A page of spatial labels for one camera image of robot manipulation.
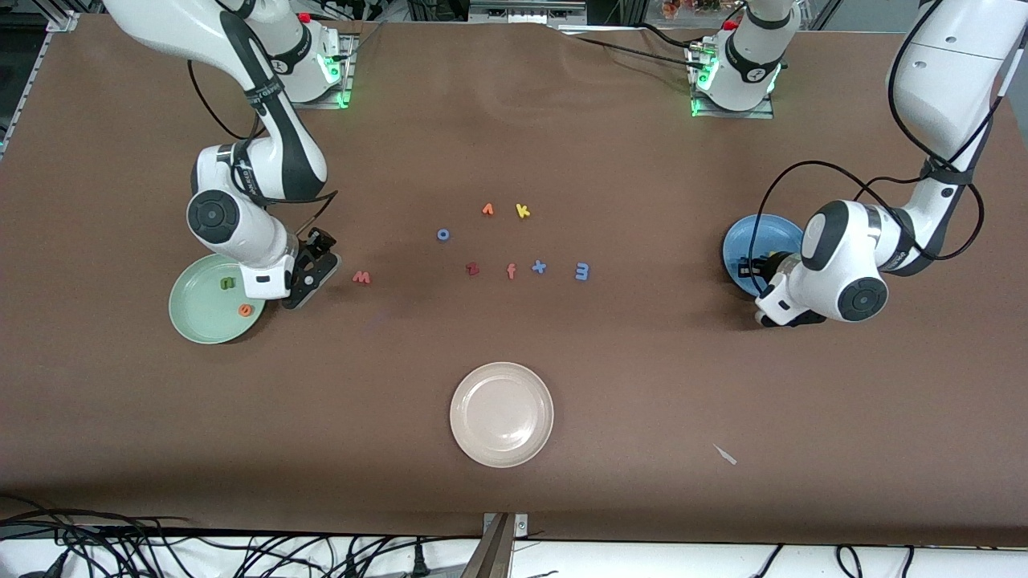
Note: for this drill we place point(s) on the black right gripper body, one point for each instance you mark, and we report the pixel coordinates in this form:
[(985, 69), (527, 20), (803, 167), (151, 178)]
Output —
[(308, 248)]

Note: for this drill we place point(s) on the blue foam letter m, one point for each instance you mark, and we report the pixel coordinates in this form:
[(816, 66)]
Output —
[(587, 271)]

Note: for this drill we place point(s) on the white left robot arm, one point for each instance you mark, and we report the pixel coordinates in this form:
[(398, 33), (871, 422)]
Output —
[(835, 273)]

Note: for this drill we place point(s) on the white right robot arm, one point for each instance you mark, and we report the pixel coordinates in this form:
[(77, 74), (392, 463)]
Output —
[(241, 233)]

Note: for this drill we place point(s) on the blue plate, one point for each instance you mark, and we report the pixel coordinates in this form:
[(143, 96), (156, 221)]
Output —
[(755, 237)]

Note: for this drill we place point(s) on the green plate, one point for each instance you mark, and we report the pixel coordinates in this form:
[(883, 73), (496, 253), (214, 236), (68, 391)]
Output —
[(201, 313)]

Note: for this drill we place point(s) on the small white paper scrap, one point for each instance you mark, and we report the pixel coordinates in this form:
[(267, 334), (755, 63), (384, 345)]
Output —
[(727, 456)]

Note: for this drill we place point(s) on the brown paper table cover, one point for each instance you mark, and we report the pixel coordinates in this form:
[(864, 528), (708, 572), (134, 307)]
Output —
[(514, 144)]

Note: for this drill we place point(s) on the beige plate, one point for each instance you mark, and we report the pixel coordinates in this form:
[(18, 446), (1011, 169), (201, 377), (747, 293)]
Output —
[(502, 415)]

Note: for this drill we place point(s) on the aluminium extrusion bar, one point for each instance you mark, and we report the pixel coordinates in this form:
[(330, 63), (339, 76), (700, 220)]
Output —
[(522, 12)]

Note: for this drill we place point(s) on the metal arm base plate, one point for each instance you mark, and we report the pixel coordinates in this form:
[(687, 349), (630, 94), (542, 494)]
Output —
[(337, 102), (763, 114)]

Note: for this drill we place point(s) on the aluminium table frame rail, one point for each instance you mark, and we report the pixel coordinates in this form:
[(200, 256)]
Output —
[(60, 20)]

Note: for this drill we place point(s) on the metal table bracket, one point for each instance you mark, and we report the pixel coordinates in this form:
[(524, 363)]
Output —
[(494, 554)]

